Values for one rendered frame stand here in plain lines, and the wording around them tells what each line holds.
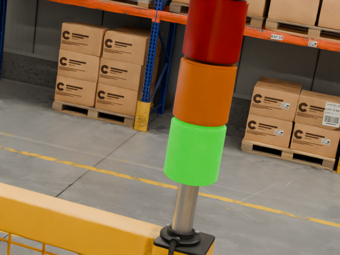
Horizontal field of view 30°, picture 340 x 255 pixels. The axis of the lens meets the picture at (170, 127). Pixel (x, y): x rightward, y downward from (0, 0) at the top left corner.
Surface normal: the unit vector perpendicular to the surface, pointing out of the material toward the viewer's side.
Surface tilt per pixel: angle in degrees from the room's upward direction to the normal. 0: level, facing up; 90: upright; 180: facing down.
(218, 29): 90
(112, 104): 93
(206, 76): 90
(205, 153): 90
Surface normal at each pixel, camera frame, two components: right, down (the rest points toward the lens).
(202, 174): 0.33, 0.30
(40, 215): -0.30, 0.22
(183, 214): -0.04, 0.26
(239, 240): 0.15, -0.95
